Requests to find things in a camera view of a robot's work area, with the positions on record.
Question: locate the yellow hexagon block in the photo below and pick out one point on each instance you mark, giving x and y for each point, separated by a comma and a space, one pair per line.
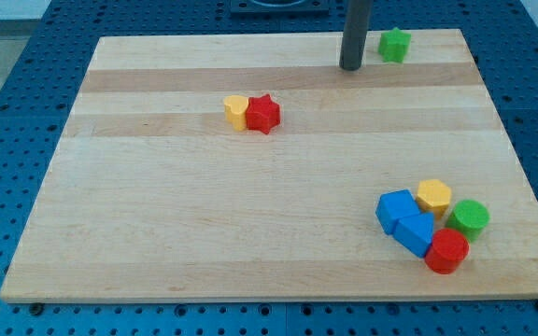
433, 196

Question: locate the blue triangle block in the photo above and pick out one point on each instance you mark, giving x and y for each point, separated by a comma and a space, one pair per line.
415, 233

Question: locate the yellow heart block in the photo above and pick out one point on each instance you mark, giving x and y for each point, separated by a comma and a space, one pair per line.
235, 108

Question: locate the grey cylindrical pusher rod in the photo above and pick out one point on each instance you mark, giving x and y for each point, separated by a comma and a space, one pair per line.
354, 34

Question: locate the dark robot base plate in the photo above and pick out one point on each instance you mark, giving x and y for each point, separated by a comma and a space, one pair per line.
278, 6

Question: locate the red star block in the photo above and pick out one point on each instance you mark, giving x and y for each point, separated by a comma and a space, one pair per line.
262, 114

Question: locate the red cylinder block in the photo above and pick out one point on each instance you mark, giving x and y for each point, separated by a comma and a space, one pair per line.
448, 250

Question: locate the green cylinder block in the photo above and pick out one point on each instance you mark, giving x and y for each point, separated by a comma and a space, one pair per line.
469, 217

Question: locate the light wooden board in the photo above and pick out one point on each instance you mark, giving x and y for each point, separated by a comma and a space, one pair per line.
152, 196

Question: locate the green star block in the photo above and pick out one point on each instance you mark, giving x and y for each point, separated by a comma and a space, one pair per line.
394, 45

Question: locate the blue cube block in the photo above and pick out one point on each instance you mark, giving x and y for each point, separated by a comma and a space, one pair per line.
393, 206

